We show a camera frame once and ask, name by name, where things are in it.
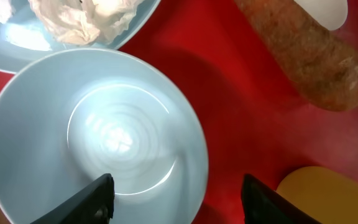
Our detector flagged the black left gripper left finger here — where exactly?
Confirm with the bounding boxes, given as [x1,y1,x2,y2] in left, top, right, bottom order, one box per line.
[31,174,115,224]

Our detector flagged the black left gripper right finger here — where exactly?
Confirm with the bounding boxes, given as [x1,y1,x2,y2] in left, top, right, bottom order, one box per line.
[241,174,320,224]

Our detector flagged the yellow plastic cup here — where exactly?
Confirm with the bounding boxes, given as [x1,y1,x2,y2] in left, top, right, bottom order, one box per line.
[276,166,358,223]

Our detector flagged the light blue bowl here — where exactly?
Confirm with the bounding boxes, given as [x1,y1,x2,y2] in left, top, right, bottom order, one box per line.
[0,49,208,223]

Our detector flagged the white napkin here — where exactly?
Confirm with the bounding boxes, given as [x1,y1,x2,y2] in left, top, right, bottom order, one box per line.
[0,0,144,51]

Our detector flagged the red plastic tray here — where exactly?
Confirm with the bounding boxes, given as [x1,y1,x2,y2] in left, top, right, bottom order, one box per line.
[0,1,358,223]

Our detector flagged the light blue plate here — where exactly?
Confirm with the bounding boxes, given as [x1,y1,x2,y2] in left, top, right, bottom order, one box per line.
[0,0,160,74]

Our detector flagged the white plastic spoon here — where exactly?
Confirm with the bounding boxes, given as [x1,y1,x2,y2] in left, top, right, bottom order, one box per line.
[295,0,348,30]

